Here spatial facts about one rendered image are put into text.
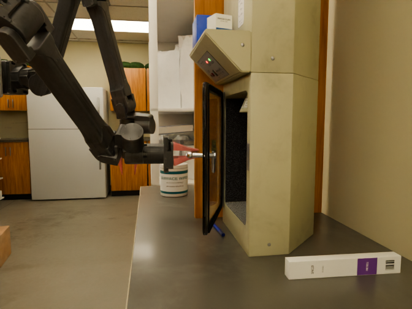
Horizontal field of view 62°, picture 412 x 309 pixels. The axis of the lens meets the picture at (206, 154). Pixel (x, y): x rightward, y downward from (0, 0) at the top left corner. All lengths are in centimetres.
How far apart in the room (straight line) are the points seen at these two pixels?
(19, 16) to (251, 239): 71
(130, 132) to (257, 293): 48
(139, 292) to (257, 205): 36
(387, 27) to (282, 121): 45
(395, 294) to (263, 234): 31
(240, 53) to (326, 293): 57
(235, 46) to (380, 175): 59
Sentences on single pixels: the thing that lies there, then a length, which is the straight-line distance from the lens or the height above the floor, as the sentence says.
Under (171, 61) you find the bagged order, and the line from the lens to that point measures 225.
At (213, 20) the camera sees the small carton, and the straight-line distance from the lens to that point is 97.
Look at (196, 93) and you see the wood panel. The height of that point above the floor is 139.
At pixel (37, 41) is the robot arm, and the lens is 79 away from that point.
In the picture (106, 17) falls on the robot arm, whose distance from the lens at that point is 125.
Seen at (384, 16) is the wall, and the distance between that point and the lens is 119.
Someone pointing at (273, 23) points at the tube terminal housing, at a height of 153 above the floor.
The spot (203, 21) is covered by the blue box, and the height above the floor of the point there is 158.
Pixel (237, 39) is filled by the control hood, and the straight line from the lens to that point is 88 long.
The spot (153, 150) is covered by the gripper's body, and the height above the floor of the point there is 121.
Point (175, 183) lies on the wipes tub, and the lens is 158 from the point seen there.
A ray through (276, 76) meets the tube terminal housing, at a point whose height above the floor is 140.
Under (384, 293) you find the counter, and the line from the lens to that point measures 84.
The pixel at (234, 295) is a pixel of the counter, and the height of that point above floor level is 94.
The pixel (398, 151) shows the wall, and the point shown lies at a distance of 109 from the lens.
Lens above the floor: 130
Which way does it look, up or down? 6 degrees down
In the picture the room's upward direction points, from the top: straight up
